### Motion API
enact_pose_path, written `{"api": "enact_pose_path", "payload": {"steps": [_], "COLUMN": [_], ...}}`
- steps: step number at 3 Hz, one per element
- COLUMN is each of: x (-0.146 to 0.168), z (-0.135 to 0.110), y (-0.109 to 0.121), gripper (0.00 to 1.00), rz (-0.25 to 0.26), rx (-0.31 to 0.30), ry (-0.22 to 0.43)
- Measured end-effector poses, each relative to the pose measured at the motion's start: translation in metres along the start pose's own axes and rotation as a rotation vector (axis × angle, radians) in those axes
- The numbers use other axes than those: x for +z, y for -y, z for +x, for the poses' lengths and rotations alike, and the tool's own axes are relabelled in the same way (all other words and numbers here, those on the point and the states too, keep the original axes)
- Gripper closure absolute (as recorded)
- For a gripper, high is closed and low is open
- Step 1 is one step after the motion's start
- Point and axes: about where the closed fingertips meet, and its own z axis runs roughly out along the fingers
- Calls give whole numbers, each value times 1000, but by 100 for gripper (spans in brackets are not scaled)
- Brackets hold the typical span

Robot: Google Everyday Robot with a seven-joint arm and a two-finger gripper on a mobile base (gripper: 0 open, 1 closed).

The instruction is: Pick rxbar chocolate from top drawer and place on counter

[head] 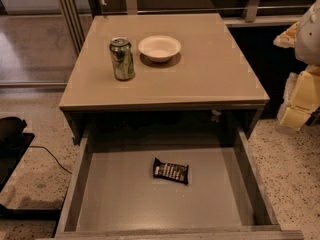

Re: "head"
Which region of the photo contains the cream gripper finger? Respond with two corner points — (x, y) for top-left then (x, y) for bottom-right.
(273, 22), (299, 48)
(279, 71), (320, 130)

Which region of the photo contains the black rxbar chocolate wrapper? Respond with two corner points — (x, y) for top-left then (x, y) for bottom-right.
(153, 158), (189, 185)

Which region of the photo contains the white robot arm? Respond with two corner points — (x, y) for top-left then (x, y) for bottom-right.
(273, 0), (320, 131)

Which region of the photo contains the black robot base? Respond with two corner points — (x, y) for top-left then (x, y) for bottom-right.
(0, 117), (35, 191)

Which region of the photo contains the grey cabinet counter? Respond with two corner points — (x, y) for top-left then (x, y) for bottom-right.
(60, 14), (269, 139)

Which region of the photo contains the small drawer lock latch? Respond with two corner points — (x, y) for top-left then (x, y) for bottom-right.
(211, 110), (221, 122)

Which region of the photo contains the open grey top drawer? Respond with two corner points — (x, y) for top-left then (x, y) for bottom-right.
(55, 127), (304, 240)

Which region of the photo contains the white paper bowl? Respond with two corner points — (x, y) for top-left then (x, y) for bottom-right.
(138, 35), (181, 63)

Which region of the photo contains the green soda can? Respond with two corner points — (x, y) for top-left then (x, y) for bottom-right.
(109, 37), (135, 81)

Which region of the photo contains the metal railing frame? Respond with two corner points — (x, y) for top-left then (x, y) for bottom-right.
(58, 0), (315, 52)

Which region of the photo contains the black floor cable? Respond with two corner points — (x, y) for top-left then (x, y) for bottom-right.
(28, 145), (73, 175)

